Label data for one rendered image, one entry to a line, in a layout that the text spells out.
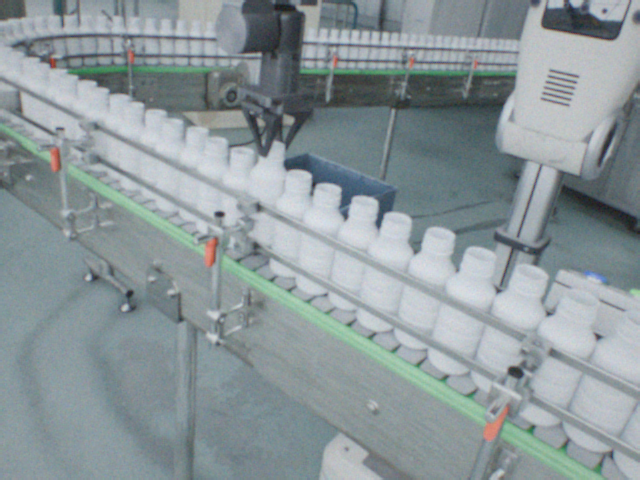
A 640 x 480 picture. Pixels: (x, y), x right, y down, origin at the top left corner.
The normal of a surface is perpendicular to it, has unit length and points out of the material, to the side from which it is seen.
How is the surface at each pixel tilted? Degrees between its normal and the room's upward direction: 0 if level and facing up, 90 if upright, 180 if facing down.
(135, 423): 0
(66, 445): 0
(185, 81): 90
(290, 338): 90
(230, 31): 90
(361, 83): 90
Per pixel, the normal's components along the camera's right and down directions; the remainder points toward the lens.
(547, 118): -0.64, 0.29
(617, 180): -0.84, 0.15
